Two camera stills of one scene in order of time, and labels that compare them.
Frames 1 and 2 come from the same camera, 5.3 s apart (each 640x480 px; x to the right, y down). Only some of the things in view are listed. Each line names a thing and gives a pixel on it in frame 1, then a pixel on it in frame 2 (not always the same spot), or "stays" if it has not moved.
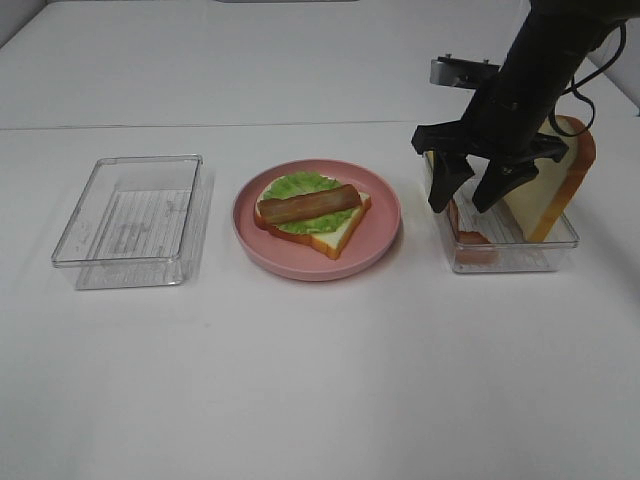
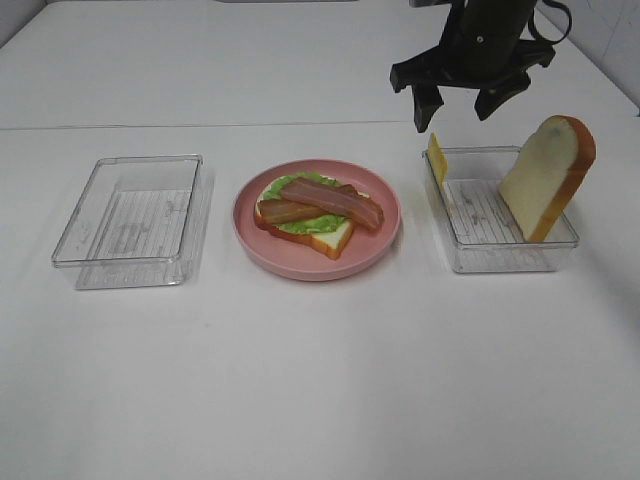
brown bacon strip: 293,209 stays
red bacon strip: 471,247 to 340,199
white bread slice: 541,204 stays
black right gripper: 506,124 to 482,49
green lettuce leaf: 303,183 stays
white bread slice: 331,242 stays
